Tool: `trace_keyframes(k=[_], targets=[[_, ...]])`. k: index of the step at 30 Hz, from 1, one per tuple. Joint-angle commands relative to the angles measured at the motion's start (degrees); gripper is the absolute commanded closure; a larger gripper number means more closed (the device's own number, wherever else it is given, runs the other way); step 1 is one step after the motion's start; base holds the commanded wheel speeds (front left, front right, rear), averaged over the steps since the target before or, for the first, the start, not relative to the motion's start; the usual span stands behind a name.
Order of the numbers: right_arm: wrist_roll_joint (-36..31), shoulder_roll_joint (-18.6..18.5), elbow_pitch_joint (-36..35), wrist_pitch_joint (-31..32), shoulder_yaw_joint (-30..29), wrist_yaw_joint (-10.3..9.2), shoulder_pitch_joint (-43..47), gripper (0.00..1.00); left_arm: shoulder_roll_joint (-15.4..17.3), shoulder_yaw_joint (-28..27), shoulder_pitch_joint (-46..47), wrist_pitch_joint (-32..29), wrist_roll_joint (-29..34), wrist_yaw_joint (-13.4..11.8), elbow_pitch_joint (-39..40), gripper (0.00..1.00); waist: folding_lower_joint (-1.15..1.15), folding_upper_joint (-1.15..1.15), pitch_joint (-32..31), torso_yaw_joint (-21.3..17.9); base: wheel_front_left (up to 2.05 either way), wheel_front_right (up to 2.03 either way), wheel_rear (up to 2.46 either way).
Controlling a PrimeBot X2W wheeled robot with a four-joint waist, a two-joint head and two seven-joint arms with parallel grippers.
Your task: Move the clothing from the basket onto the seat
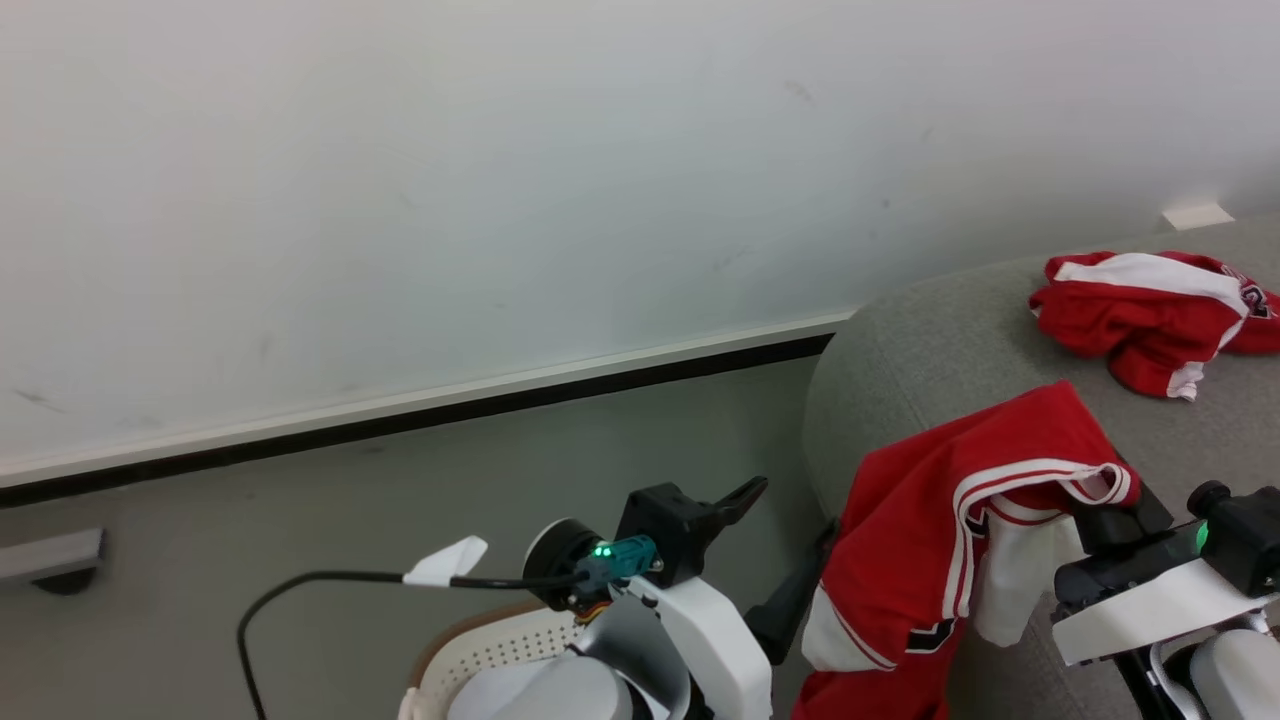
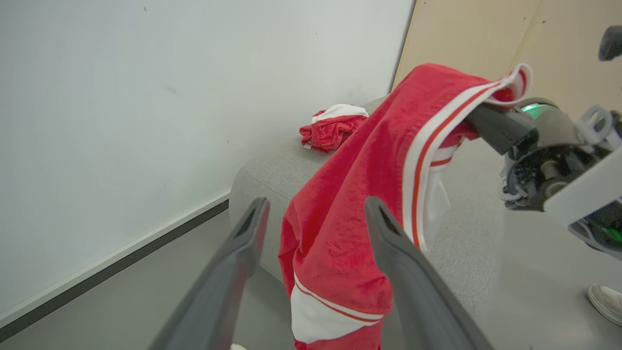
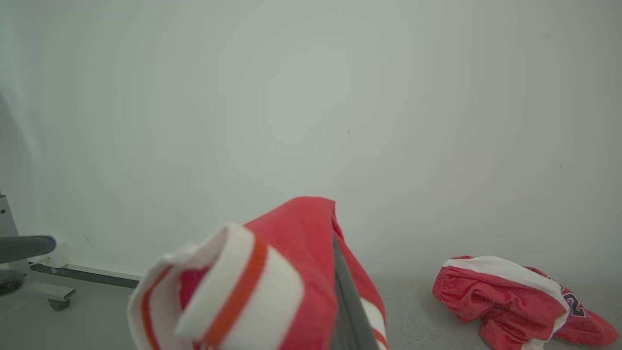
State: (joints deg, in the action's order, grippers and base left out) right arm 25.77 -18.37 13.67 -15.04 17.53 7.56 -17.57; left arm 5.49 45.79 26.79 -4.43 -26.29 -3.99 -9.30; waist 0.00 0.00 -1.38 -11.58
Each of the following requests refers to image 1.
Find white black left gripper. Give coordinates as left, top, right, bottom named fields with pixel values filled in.
left=615, top=477, right=839, bottom=720

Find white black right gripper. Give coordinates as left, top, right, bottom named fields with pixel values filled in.
left=1050, top=480, right=1280, bottom=666

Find red garment white striped trim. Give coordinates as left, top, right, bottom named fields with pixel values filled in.
left=792, top=380, right=1143, bottom=720

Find red white jersey with logo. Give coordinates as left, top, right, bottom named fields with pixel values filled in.
left=1028, top=250, right=1280, bottom=402

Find grey fabric sofa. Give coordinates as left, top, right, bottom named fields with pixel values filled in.
left=803, top=215, right=1280, bottom=720

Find white and black baseboard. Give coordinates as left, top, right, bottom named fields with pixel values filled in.
left=0, top=310, right=857, bottom=509

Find white laundry basket brown rim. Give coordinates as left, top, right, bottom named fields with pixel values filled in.
left=398, top=598, right=601, bottom=720

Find teal cable connector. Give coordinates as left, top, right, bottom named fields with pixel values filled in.
left=575, top=535, right=659, bottom=593

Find white cable label tag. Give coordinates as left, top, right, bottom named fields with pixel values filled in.
left=402, top=536, right=489, bottom=588

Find small white wall box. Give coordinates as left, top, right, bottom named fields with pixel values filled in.
left=1162, top=202, right=1236, bottom=232

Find black round frame foot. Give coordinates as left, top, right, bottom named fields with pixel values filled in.
left=32, top=568, right=101, bottom=597

